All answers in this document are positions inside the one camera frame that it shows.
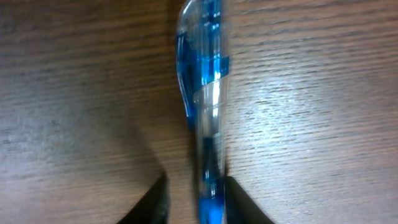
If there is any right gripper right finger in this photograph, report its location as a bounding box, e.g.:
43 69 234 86
225 176 274 224

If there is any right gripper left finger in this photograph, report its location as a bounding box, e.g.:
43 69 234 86
118 174 170 224

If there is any blue ballpoint pen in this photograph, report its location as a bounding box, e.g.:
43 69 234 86
175 0 230 224

